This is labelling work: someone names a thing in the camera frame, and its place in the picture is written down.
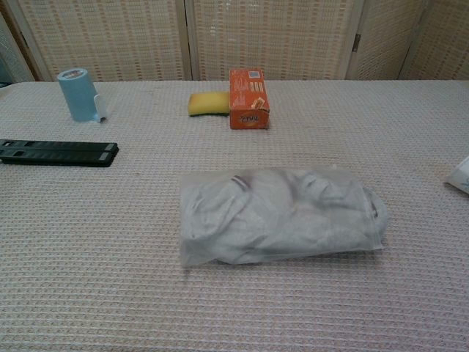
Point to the transparent plastic zip bag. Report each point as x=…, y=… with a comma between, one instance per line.
x=278, y=216

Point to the woven folding screen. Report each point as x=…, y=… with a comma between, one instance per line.
x=256, y=36

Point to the white cloth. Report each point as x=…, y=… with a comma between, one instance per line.
x=293, y=220

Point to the yellow green sponge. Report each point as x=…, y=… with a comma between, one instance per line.
x=209, y=103

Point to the orange cardboard box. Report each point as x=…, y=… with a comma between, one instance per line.
x=249, y=100

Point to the woven checked tablecloth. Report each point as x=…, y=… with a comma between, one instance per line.
x=234, y=293

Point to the black plastic rail strip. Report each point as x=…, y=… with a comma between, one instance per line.
x=55, y=153

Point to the light blue cylindrical container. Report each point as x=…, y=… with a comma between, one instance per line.
x=80, y=94

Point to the white blue printed package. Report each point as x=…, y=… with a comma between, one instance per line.
x=459, y=176

